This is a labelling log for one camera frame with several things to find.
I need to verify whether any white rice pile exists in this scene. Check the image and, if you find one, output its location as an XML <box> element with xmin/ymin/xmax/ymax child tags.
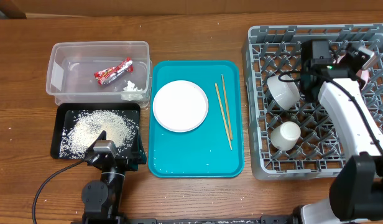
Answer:
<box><xmin>58</xmin><ymin>110</ymin><xmax>139</xmax><ymax>159</ymax></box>

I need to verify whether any teal plastic tray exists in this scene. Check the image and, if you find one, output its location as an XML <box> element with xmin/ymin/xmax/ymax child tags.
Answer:
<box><xmin>148</xmin><ymin>60</ymin><xmax>244</xmax><ymax>178</ymax></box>

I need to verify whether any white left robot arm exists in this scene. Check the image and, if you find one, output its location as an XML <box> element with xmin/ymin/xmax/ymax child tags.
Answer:
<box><xmin>81</xmin><ymin>131</ymin><xmax>147</xmax><ymax>224</ymax></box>

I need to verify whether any grey small bowl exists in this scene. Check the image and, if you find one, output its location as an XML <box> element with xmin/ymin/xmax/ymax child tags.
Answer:
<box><xmin>265</xmin><ymin>75</ymin><xmax>300</xmax><ymax>110</ymax></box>

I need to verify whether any red snack wrapper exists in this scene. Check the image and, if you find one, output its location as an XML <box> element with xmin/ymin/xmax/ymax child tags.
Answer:
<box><xmin>94</xmin><ymin>58</ymin><xmax>134</xmax><ymax>85</ymax></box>

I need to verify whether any pink plate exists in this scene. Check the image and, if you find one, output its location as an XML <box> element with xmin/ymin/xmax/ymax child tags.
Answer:
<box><xmin>152</xmin><ymin>80</ymin><xmax>209</xmax><ymax>133</ymax></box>

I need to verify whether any clear plastic bin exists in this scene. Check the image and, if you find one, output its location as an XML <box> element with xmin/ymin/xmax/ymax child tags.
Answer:
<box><xmin>46</xmin><ymin>41</ymin><xmax>153</xmax><ymax>108</ymax></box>

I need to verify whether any black plastic tray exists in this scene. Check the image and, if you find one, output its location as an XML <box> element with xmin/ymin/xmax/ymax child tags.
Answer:
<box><xmin>50</xmin><ymin>103</ymin><xmax>142</xmax><ymax>159</ymax></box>

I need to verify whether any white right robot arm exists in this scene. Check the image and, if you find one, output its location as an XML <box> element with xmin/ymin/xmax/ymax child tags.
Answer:
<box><xmin>295</xmin><ymin>39</ymin><xmax>383</xmax><ymax>223</ymax></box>

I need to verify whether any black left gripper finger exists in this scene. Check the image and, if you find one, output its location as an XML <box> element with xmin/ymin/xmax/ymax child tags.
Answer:
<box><xmin>131</xmin><ymin>131</ymin><xmax>147</xmax><ymax>159</ymax></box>
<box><xmin>84</xmin><ymin>129</ymin><xmax>108</xmax><ymax>156</ymax></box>

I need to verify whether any grey dishwasher rack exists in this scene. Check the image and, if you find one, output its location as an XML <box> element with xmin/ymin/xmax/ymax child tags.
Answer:
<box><xmin>242</xmin><ymin>24</ymin><xmax>383</xmax><ymax>180</ymax></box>

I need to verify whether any wooden chopstick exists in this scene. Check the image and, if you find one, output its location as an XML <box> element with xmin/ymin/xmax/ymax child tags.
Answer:
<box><xmin>221</xmin><ymin>74</ymin><xmax>233</xmax><ymax>141</ymax></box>
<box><xmin>215</xmin><ymin>83</ymin><xmax>233</xmax><ymax>151</ymax></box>

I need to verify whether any white tissue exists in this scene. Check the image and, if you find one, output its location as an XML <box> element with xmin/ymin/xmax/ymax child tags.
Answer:
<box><xmin>121</xmin><ymin>80</ymin><xmax>143</xmax><ymax>101</ymax></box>

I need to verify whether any white cup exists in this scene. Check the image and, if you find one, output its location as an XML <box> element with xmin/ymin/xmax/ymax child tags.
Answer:
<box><xmin>270</xmin><ymin>121</ymin><xmax>301</xmax><ymax>151</ymax></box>

